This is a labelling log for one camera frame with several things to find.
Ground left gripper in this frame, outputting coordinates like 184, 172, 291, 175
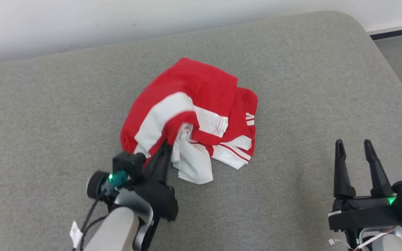
133, 141, 179, 222

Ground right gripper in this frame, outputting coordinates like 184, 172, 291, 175
328, 139, 402, 231

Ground red jersey number 23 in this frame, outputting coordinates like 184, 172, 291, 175
171, 87, 258, 185

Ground red white striped shorts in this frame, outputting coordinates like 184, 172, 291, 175
120, 58, 239, 159

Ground black baseboard strip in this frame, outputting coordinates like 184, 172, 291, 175
368, 26, 402, 40

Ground white red striped cable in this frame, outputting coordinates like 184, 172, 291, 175
356, 227, 397, 250

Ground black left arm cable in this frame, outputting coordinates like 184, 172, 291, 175
72, 198, 108, 251

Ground white cable tag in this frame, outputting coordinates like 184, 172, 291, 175
69, 221, 83, 249

